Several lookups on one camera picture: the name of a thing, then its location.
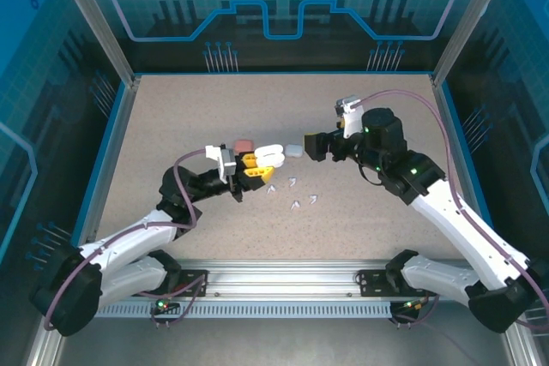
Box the blue side edge trim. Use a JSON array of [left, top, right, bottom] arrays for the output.
[[68, 81, 129, 249], [440, 81, 494, 224]]

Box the slotted grey cable duct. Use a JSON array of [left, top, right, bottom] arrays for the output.
[[94, 300, 398, 320]]

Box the aluminium frame post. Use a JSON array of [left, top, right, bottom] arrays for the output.
[[431, 0, 516, 87], [46, 0, 142, 88]]

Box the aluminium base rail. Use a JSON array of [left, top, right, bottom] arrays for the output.
[[178, 258, 473, 299]]

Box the aluminium side rail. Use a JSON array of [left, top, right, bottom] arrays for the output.
[[430, 76, 535, 366], [23, 76, 142, 366]]

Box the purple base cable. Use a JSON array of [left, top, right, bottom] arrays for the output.
[[388, 292, 477, 361], [136, 274, 209, 329]]

